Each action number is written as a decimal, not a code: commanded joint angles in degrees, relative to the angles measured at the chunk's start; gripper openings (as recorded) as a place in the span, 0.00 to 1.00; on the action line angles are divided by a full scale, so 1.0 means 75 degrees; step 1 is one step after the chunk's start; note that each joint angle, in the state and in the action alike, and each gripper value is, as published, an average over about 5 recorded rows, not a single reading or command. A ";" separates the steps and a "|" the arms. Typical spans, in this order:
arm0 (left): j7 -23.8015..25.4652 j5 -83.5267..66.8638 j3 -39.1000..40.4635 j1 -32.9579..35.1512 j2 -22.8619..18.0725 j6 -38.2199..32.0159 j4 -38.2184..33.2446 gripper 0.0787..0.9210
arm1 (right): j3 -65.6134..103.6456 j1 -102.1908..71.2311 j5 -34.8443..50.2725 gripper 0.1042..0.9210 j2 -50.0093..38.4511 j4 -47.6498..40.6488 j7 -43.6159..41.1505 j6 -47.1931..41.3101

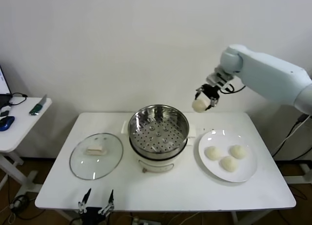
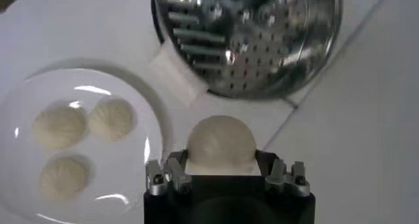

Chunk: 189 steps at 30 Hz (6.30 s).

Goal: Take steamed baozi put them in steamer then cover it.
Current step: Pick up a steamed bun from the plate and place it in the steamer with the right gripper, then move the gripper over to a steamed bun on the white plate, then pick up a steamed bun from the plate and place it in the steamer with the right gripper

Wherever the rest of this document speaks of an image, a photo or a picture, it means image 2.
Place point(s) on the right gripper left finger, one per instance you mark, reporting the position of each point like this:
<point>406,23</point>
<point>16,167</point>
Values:
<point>178,176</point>

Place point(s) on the white steamed baozi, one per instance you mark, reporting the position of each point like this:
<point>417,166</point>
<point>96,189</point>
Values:
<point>63,177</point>
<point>221,140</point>
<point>60,127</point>
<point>111,119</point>

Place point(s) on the white round plate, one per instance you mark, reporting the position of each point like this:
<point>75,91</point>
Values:
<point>114,166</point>

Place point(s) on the stainless steel steamer basket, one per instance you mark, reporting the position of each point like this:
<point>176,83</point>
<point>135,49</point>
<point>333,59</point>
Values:
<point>255,42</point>

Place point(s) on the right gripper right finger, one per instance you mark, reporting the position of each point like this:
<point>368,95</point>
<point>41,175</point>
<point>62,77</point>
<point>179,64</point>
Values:
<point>278,176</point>

